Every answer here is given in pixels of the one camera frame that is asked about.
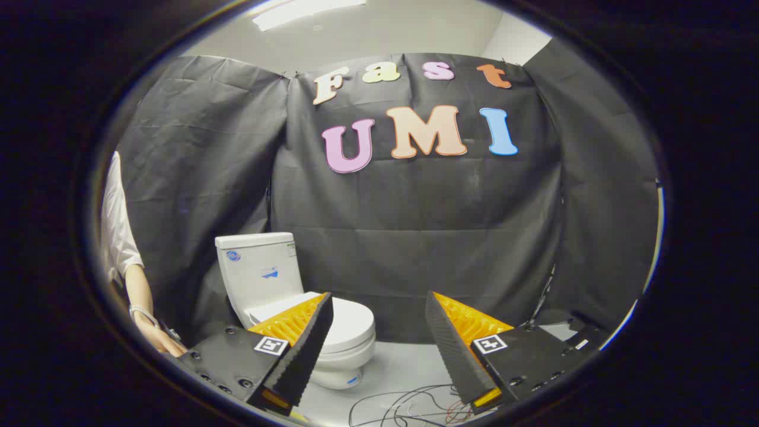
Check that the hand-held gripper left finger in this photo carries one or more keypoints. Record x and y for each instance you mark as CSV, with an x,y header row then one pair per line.
x,y
308,350

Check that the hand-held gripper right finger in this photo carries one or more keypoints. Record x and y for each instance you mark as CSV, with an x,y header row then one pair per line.
x,y
450,350

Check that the white toilet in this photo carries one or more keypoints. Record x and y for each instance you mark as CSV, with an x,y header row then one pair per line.
x,y
261,276

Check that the white toilet tank lid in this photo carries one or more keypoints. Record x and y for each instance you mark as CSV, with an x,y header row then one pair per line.
x,y
255,239

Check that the black backdrop cloth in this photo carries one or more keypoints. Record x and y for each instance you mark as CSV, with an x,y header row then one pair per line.
x,y
415,225

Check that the dark metal object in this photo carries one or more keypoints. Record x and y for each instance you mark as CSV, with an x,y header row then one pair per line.
x,y
173,335

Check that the white wristband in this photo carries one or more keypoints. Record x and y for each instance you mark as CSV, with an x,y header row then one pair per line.
x,y
142,311

